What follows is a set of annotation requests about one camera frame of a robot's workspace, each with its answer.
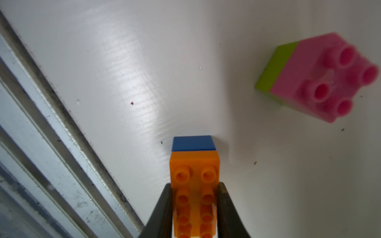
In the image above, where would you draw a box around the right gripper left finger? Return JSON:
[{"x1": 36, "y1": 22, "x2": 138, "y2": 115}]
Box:
[{"x1": 139, "y1": 183, "x2": 173, "y2": 238}]

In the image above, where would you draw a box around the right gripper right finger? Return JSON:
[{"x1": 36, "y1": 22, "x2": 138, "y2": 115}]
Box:
[{"x1": 217, "y1": 182, "x2": 251, "y2": 238}]

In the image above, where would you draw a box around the long orange lego brick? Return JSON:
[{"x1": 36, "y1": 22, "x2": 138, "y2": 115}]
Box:
[{"x1": 170, "y1": 150, "x2": 220, "y2": 238}]

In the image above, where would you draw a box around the blue lego brick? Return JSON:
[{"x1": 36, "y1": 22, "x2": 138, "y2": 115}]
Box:
[{"x1": 172, "y1": 135, "x2": 216, "y2": 152}]

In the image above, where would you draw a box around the pink lego brick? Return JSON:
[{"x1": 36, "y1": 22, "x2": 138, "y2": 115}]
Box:
[{"x1": 270, "y1": 33, "x2": 380, "y2": 123}]

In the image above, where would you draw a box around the lime green lego brick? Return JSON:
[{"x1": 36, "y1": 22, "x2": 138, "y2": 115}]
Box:
[{"x1": 255, "y1": 41, "x2": 299, "y2": 105}]

